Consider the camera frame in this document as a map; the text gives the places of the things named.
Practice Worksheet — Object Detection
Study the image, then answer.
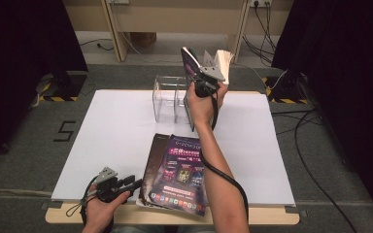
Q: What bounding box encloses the clear acrylic file rack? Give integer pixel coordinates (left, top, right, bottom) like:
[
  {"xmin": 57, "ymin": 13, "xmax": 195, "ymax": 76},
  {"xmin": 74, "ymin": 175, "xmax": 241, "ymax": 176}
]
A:
[{"xmin": 152, "ymin": 75, "xmax": 221, "ymax": 126}]

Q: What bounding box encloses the thin black floor cable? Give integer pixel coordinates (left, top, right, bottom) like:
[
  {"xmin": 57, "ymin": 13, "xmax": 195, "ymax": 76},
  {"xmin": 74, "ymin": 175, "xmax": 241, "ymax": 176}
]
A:
[{"xmin": 78, "ymin": 38, "xmax": 115, "ymax": 52}]

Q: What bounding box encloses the black magazine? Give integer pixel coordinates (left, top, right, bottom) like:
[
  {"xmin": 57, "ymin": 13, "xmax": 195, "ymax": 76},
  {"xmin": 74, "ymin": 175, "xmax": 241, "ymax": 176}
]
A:
[{"xmin": 135, "ymin": 132, "xmax": 173, "ymax": 208}]

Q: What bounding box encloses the light wooden table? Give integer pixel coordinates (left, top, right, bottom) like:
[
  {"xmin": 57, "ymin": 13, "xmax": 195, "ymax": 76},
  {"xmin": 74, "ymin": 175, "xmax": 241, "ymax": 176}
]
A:
[{"xmin": 45, "ymin": 89, "xmax": 300, "ymax": 226}]

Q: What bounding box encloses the black curtain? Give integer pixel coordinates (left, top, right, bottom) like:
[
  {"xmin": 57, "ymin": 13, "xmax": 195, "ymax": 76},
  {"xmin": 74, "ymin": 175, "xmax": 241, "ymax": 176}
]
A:
[
  {"xmin": 271, "ymin": 0, "xmax": 373, "ymax": 229},
  {"xmin": 0, "ymin": 0, "xmax": 88, "ymax": 171}
]

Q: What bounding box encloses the thick black floor cable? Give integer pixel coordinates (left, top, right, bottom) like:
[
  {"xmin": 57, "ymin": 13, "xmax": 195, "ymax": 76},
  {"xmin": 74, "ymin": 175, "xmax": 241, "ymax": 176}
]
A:
[{"xmin": 270, "ymin": 108, "xmax": 358, "ymax": 233}]

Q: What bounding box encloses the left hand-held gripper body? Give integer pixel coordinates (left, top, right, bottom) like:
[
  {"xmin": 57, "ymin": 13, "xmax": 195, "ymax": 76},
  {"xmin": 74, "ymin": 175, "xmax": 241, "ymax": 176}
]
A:
[{"xmin": 93, "ymin": 166, "xmax": 126, "ymax": 204}]

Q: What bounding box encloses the grey tape strip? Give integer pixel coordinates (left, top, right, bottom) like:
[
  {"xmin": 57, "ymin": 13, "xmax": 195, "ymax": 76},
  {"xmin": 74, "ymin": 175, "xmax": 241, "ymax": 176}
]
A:
[
  {"xmin": 40, "ymin": 200, "xmax": 63, "ymax": 211},
  {"xmin": 285, "ymin": 206, "xmax": 308, "ymax": 217}
]

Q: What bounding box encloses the person's left hand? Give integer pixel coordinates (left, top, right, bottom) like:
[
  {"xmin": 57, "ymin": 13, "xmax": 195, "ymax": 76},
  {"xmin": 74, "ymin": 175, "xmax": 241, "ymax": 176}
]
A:
[{"xmin": 83, "ymin": 183, "xmax": 132, "ymax": 229}]

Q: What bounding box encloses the beige wooden desk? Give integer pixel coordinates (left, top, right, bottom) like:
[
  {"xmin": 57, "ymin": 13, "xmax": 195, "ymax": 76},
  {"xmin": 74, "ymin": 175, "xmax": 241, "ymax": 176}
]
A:
[{"xmin": 61, "ymin": 0, "xmax": 294, "ymax": 64}]

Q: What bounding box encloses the white magazine with colourful pictures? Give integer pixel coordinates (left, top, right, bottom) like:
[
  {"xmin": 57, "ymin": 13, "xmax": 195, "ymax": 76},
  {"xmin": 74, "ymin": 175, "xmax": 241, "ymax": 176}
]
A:
[{"xmin": 202, "ymin": 48, "xmax": 235, "ymax": 86}]

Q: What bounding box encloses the white wall socket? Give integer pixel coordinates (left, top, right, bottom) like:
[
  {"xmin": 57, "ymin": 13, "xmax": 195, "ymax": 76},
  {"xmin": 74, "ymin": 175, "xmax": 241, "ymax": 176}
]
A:
[{"xmin": 250, "ymin": 0, "xmax": 273, "ymax": 8}]

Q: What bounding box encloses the person's right hand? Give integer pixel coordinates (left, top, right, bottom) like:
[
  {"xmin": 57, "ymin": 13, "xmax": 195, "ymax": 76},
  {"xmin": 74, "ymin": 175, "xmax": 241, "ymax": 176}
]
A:
[{"xmin": 185, "ymin": 81, "xmax": 229, "ymax": 129}]

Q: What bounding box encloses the black stand base striped tape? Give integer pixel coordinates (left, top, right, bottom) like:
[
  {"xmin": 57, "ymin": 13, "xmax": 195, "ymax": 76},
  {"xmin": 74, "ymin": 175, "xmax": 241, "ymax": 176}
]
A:
[
  {"xmin": 261, "ymin": 72, "xmax": 313, "ymax": 105},
  {"xmin": 38, "ymin": 72, "xmax": 88, "ymax": 103}
]

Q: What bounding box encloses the bundle of black power cables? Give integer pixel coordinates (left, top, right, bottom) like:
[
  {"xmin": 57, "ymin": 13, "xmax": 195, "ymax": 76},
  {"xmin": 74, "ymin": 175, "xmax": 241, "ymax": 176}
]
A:
[{"xmin": 242, "ymin": 0, "xmax": 278, "ymax": 67}]

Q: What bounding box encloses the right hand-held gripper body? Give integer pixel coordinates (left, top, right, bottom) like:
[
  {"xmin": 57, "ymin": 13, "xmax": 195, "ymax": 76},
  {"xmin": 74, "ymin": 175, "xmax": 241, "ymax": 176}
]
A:
[{"xmin": 192, "ymin": 65, "xmax": 226, "ymax": 99}]

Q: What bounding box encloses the brown cardboard box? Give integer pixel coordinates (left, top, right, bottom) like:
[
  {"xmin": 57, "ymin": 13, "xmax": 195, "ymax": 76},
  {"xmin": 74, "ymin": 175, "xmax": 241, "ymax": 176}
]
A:
[{"xmin": 129, "ymin": 31, "xmax": 158, "ymax": 49}]

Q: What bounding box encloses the left hand-held gripper cable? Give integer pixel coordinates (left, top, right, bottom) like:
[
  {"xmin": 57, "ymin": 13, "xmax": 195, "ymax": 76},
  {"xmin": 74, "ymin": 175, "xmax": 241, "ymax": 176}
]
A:
[{"xmin": 65, "ymin": 176, "xmax": 101, "ymax": 225}]

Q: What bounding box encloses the person's lap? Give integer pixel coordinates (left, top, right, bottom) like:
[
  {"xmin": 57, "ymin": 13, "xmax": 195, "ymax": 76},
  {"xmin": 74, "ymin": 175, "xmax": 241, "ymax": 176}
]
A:
[{"xmin": 113, "ymin": 224, "xmax": 210, "ymax": 233}]

